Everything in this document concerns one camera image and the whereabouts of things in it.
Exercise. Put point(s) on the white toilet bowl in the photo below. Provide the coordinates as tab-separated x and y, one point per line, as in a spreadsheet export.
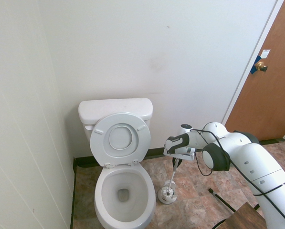
147	188

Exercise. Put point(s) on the white toilet tank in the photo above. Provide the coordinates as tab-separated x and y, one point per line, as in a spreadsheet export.
87	133

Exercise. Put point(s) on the white paper label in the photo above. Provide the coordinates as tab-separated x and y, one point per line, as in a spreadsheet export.
265	53

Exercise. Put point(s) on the brown wooden door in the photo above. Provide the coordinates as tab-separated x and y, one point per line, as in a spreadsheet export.
268	90

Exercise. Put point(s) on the white door frame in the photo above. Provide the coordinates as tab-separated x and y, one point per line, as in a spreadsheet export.
252	62

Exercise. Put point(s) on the white toilet brush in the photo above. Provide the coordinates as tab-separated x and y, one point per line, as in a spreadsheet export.
172	177

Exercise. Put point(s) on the white toilet seat with lid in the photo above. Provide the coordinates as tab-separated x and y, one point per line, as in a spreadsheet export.
120	138

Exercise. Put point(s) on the white toilet brush holder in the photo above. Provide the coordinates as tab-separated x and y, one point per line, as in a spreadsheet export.
165	200

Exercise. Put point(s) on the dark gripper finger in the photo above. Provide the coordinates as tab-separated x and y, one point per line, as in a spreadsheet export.
179	162
174	163

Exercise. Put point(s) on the brass door knob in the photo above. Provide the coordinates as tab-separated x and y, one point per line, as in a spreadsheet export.
260	65

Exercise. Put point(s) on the black camera tripod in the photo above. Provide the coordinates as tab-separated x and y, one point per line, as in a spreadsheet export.
222	201

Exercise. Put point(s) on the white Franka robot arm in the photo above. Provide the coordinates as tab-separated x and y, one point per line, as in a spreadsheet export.
252	162

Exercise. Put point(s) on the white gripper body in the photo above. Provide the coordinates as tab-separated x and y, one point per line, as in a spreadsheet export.
180	155

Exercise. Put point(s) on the white toilet tank lid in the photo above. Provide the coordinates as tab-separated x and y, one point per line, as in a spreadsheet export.
113	107

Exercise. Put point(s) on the blue tape strip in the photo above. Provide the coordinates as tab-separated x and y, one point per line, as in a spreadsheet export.
255	68

